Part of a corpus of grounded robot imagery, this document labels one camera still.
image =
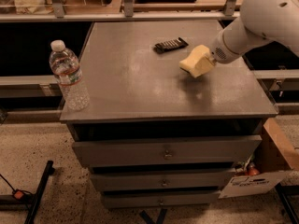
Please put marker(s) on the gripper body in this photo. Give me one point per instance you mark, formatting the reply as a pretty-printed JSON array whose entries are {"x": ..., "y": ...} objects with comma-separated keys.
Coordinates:
[{"x": 222, "y": 50}]

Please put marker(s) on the yellow sponge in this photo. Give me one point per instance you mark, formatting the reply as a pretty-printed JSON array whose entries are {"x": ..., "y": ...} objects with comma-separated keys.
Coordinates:
[{"x": 196, "y": 52}]

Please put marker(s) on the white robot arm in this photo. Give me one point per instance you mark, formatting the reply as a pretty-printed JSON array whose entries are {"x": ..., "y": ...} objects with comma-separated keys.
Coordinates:
[{"x": 259, "y": 23}]

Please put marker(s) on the grey drawer cabinet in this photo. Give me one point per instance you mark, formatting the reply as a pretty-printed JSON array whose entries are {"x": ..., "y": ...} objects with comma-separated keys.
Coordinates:
[{"x": 136, "y": 93}]

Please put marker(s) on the top grey drawer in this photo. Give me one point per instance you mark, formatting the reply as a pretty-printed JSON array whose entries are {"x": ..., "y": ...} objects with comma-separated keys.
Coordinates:
[{"x": 112, "y": 153}]

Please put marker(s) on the grey drawer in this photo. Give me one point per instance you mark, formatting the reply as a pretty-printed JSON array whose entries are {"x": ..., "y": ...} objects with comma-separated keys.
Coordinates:
[
  {"x": 162, "y": 179},
  {"x": 112, "y": 153},
  {"x": 160, "y": 199}
]

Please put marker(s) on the middle grey drawer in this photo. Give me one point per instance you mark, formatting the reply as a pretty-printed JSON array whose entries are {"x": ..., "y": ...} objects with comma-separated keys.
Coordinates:
[{"x": 162, "y": 179}]

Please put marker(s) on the cardboard box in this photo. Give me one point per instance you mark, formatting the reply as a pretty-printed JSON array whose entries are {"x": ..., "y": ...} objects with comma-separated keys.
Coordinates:
[{"x": 274, "y": 158}]

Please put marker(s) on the clear plastic water bottle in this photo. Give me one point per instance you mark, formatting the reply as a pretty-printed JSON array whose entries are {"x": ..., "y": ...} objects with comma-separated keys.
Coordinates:
[{"x": 64, "y": 64}]

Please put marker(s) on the bottom grey drawer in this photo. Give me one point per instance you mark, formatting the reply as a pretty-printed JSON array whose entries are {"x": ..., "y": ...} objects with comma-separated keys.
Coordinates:
[{"x": 160, "y": 199}]

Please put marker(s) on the black metal stand leg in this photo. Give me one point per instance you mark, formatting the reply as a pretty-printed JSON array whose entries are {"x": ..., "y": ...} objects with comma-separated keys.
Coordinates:
[{"x": 48, "y": 171}]

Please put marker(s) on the metal railing frame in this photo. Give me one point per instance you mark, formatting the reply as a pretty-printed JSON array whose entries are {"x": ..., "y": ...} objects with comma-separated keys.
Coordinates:
[{"x": 116, "y": 10}]

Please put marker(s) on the orange cable clip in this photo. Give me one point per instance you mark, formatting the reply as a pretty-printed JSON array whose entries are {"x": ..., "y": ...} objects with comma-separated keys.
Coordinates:
[{"x": 18, "y": 194}]

